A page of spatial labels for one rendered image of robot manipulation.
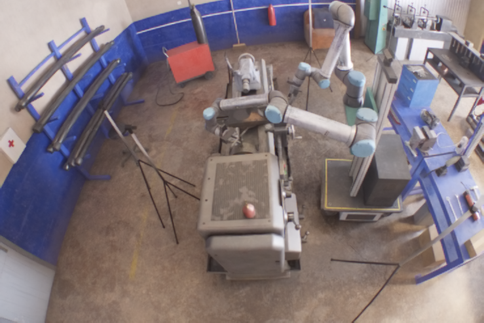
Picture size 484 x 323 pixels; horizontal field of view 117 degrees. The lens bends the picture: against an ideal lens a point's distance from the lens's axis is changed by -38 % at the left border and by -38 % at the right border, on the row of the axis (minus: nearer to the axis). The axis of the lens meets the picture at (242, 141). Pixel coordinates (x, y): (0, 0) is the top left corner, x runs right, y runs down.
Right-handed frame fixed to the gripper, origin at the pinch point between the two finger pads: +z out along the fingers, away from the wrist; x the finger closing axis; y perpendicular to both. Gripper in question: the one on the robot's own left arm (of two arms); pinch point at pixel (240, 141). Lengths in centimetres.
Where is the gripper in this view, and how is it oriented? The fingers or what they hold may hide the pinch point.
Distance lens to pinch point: 178.7
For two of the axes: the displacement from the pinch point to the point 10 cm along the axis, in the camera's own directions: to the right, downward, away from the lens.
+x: -6.1, 6.4, -4.7
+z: 7.9, 4.0, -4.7
